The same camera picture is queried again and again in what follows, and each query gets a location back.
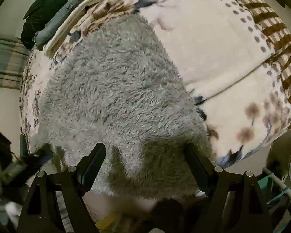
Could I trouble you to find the folded blue denim jeans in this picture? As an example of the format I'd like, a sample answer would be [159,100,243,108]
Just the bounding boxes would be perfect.
[35,0,85,51]

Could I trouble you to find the cream folded cloth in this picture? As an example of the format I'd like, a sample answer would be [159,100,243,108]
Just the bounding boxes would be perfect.
[43,0,98,58]

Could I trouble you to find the teal metal rack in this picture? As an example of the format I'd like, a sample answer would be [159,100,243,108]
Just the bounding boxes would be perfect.
[256,166,291,233]

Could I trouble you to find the grey fluffy fleece pant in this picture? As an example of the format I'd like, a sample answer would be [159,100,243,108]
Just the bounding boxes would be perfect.
[30,14,211,199]

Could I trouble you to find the cream floral patterned blanket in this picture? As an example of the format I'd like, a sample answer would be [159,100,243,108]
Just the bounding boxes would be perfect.
[21,0,291,167]

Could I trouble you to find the grey striped curtain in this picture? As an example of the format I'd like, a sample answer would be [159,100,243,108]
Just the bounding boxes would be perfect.
[0,37,29,90]

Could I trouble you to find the dark green folded garment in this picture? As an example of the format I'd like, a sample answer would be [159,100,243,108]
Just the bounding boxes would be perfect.
[21,0,68,50]

